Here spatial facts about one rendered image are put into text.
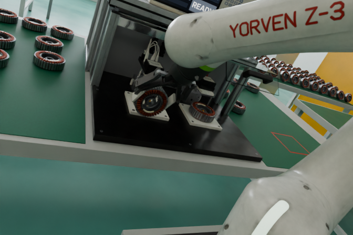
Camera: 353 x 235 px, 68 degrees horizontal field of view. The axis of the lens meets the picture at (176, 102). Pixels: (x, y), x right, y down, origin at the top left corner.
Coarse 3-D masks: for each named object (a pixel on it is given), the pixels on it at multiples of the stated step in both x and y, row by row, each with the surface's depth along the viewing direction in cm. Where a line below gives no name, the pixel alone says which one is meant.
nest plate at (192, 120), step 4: (180, 104) 112; (184, 104) 113; (180, 108) 111; (184, 108) 110; (188, 108) 112; (184, 112) 107; (188, 112) 108; (188, 116) 104; (192, 116) 106; (188, 120) 103; (192, 120) 103; (196, 120) 104; (200, 120) 106; (192, 124) 101; (196, 124) 102; (200, 124) 103; (204, 124) 104; (208, 124) 105; (212, 124) 107; (216, 124) 108; (208, 128) 105; (212, 128) 105; (216, 128) 106; (220, 128) 107
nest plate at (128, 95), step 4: (124, 92) 102; (128, 92) 102; (132, 92) 104; (128, 96) 99; (128, 100) 96; (144, 100) 102; (156, 100) 106; (128, 104) 94; (132, 104) 95; (128, 108) 94; (132, 108) 93; (132, 112) 91; (136, 112) 91; (164, 112) 99; (144, 116) 93; (152, 116) 94; (156, 116) 95; (160, 116) 95; (164, 116) 96; (168, 116) 98; (164, 120) 96; (168, 120) 97
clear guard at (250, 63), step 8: (232, 64) 88; (240, 64) 90; (248, 64) 94; (256, 64) 101; (232, 72) 87; (240, 72) 89; (264, 72) 95; (272, 72) 98; (232, 80) 86; (240, 80) 88; (248, 80) 90; (256, 80) 92; (256, 88) 91; (264, 88) 93; (272, 88) 95
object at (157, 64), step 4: (140, 60) 106; (148, 60) 101; (140, 64) 105; (144, 64) 101; (148, 64) 97; (152, 64) 99; (156, 64) 100; (160, 64) 102; (140, 68) 107; (144, 68) 99; (148, 68) 97; (152, 68) 98; (156, 68) 98; (140, 72) 108; (144, 72) 98; (148, 72) 98
